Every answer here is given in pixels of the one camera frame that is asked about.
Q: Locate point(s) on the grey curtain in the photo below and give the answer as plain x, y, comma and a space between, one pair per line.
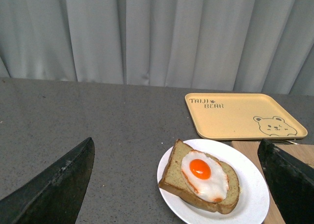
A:
241, 45

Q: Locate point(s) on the metal cutting board handle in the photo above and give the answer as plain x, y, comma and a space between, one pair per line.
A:
287, 141

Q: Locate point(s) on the white round plate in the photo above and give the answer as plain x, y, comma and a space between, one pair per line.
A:
253, 204

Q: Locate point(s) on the bottom bread slice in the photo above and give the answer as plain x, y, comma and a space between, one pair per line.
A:
173, 182

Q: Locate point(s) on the fried egg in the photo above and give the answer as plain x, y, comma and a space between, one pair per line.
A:
204, 176

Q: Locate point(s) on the wooden cutting board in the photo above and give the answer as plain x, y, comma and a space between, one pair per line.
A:
304, 153

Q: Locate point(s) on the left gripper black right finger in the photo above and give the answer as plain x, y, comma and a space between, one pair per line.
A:
291, 183

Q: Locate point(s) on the yellow bear tray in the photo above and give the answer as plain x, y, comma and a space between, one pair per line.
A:
241, 116

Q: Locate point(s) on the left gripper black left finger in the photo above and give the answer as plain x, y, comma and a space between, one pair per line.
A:
55, 195

